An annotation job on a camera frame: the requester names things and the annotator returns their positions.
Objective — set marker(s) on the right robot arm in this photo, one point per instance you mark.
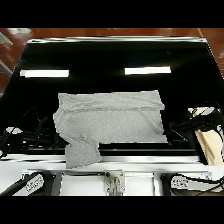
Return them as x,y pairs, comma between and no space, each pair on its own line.
200,124

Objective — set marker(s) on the silver frame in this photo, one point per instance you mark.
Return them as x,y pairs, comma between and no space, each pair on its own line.
140,166

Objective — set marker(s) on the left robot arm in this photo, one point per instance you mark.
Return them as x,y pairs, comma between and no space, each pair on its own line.
31,137

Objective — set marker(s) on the beige garment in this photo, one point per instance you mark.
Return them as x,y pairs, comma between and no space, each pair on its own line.
209,146

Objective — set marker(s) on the grey T-shirt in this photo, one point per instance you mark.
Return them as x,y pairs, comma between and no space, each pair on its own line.
106,120

